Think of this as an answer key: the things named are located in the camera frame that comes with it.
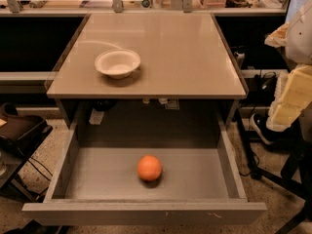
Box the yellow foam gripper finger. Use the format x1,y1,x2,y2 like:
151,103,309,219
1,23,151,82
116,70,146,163
266,64,312,133

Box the orange fruit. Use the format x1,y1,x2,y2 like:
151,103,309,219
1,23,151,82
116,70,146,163
136,155,162,181

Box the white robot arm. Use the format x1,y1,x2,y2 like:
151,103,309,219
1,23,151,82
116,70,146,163
264,0,312,132

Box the grey counter cabinet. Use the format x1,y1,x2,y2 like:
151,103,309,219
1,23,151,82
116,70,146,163
44,12,250,129

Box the open grey top drawer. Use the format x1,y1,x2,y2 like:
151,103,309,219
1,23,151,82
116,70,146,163
22,105,266,226

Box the black and white shoe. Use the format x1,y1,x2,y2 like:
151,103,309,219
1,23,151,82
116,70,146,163
250,113,277,145

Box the black stand legs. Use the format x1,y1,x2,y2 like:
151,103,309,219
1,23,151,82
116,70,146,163
234,110,312,234

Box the black laptop computer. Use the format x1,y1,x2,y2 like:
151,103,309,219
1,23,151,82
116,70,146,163
285,0,306,22

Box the white paper bowl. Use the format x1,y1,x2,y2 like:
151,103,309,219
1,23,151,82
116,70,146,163
95,49,140,79

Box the black side cart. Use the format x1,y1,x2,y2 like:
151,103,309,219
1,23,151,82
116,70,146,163
0,103,53,203

